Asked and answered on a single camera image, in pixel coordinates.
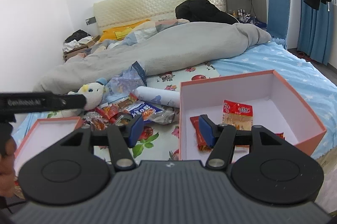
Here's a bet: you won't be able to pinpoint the deep pink cardboard box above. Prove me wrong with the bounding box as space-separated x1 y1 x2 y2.
179 69 327 161

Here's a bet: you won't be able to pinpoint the brown cardboard box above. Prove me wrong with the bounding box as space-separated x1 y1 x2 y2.
63 35 101 63

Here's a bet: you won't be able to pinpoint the white and blue plush toy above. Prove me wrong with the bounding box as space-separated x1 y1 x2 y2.
61 78 108 118

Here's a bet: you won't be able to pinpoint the small clear orange snack packet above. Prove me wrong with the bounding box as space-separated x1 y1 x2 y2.
84 112 111 131

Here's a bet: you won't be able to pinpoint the person's left hand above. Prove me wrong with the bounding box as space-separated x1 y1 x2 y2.
0 136 17 198

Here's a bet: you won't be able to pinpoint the dark brown snack packet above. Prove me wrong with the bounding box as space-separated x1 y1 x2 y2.
113 112 135 126

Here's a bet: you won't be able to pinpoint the blue curtain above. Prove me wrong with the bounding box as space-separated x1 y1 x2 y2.
296 0 337 65

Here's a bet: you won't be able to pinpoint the black charging cable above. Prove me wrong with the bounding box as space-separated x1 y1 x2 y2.
247 0 255 20

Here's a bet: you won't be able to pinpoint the red slippers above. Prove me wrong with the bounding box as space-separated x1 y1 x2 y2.
296 50 312 63

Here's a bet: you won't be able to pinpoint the shallow pink box lid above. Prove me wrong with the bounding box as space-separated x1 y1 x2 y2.
13 117 84 177

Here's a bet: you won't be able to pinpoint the brown strip snack packet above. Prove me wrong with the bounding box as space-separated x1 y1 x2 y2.
116 93 139 109

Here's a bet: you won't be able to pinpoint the red shiny snack packet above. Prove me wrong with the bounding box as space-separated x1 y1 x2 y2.
190 116 214 153

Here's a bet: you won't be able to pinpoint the blue white snack packet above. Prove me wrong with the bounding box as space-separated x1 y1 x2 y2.
128 102 164 122

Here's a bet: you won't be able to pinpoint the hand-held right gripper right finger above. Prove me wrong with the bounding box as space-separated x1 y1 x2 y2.
199 114 306 169

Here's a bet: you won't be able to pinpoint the white tube bottle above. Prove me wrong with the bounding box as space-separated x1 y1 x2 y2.
132 86 181 109

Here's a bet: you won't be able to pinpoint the row of small bottles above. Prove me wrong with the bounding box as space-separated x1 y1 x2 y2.
229 9 250 22

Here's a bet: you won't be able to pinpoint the pile of clothes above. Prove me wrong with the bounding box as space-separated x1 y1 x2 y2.
63 29 94 52

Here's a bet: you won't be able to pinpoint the blue plastic bag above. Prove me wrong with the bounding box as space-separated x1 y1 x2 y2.
104 61 148 105

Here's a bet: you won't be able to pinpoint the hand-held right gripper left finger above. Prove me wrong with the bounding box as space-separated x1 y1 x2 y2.
37 115 145 170

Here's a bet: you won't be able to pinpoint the blue patterned cloth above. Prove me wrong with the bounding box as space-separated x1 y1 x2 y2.
243 16 267 29

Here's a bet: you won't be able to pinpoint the red white snack packet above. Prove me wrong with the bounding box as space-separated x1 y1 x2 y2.
222 99 254 131

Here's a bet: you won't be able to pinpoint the black jacket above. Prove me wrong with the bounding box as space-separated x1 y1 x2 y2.
175 0 240 25

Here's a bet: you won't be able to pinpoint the silver clear snack packet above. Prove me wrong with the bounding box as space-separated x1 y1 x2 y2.
154 108 176 126

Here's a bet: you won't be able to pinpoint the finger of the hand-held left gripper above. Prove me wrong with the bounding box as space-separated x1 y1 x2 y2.
51 94 87 110

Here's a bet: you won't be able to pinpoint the yellow pillow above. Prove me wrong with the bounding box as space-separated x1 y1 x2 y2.
99 19 152 42

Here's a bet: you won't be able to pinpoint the cream padded headboard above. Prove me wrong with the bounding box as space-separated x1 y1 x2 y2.
93 0 227 30

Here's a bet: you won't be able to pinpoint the grey duvet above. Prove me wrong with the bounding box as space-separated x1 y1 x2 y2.
33 19 271 95

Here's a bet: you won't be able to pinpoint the blue chair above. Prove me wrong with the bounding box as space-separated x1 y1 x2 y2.
267 0 291 41

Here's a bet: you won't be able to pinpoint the patchwork patterned quilt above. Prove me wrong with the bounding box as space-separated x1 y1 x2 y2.
87 19 190 56

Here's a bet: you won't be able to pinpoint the pile of snack packets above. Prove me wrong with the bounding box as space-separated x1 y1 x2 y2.
82 61 222 161

